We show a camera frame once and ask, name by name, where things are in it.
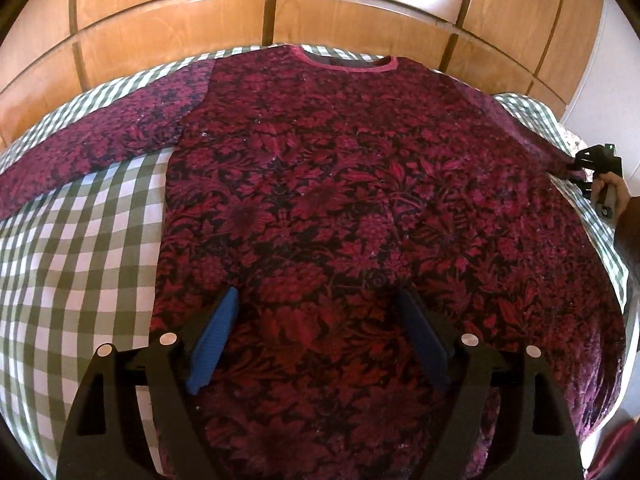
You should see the maroon floral long-sleeve shirt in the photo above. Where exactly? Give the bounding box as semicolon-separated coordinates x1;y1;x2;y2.
0;44;627;480

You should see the person's right hand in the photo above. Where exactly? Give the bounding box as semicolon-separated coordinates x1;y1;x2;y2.
591;172;630;226

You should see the floral patterned pillow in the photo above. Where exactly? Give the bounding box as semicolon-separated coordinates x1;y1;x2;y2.
558;125;587;157

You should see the wooden panelled wardrobe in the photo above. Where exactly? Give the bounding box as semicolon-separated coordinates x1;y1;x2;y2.
1;0;604;145

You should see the green white checkered bedsheet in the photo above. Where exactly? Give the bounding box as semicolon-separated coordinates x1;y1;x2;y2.
0;43;630;480

